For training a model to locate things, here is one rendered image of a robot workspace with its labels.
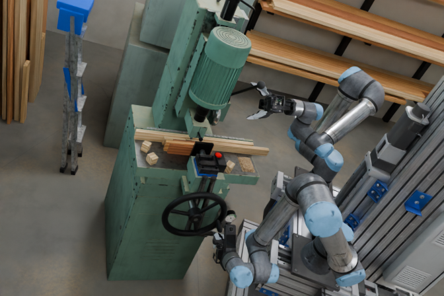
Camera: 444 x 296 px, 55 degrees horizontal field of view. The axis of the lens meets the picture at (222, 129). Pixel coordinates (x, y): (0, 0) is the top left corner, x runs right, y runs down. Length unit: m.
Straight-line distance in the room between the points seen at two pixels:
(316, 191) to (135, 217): 0.99
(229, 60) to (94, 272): 1.47
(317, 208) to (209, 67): 0.71
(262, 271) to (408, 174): 0.70
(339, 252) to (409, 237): 0.55
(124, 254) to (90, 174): 0.85
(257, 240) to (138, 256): 0.87
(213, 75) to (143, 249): 1.06
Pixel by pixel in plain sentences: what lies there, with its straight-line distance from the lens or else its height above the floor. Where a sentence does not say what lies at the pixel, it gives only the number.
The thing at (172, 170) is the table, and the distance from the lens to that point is 1.93.
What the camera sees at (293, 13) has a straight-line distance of 3.76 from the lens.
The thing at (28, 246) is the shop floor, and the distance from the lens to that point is 2.68.
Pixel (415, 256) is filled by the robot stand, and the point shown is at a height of 0.98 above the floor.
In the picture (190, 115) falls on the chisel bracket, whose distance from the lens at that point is 1.98.
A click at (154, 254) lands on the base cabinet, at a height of 0.26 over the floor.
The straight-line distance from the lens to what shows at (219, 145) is 2.10.
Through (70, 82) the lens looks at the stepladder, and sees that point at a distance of 2.61.
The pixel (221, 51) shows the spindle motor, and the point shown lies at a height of 1.47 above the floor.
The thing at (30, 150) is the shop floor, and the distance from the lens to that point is 3.17.
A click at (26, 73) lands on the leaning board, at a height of 0.43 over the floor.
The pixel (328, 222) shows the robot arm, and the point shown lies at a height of 1.30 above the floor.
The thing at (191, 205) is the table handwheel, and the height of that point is 0.82.
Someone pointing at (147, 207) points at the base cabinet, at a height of 0.63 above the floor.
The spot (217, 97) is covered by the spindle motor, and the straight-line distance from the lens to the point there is 1.81.
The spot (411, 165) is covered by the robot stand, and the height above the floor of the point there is 1.38.
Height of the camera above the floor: 2.20
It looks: 35 degrees down
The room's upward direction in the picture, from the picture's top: 24 degrees clockwise
